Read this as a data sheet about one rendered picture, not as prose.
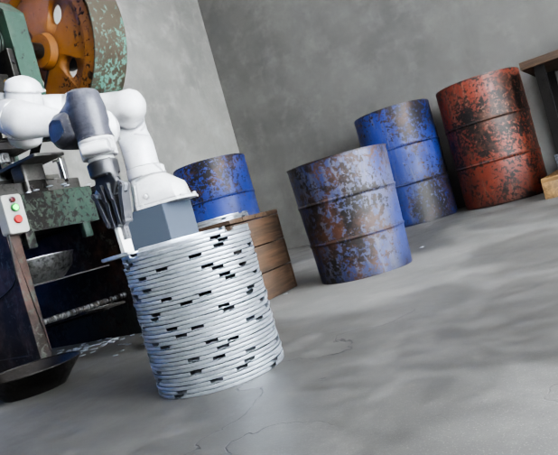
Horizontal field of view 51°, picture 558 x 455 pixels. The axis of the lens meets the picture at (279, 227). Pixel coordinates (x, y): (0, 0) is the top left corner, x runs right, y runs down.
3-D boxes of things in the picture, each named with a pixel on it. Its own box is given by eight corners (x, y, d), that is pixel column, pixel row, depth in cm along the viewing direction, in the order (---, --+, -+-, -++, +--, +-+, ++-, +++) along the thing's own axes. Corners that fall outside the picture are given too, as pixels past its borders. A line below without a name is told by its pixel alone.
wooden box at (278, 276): (298, 285, 253) (276, 208, 252) (253, 308, 220) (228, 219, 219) (225, 300, 272) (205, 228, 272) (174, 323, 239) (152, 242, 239)
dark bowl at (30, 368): (106, 367, 179) (100, 346, 179) (19, 408, 154) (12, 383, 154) (49, 376, 195) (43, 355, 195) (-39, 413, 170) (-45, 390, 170)
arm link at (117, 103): (65, 98, 193) (64, 81, 176) (142, 101, 201) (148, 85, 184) (67, 132, 192) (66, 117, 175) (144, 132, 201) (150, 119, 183)
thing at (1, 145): (34, 153, 240) (31, 141, 240) (-11, 156, 224) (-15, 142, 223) (13, 164, 249) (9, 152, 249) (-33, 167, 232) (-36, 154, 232)
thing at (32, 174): (73, 183, 226) (64, 150, 226) (42, 187, 214) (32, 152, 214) (36, 199, 239) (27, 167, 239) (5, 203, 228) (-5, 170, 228)
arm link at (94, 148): (99, 143, 148) (105, 164, 148) (56, 146, 138) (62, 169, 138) (130, 128, 141) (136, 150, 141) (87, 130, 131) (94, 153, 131)
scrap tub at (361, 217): (431, 251, 244) (401, 142, 243) (395, 273, 208) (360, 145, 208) (344, 269, 267) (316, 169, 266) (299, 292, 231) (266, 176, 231)
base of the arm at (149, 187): (206, 194, 197) (195, 154, 197) (177, 198, 180) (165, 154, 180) (153, 210, 206) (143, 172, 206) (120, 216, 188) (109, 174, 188)
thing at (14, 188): (82, 190, 247) (79, 176, 247) (-18, 202, 209) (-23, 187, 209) (41, 207, 263) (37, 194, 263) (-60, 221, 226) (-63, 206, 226)
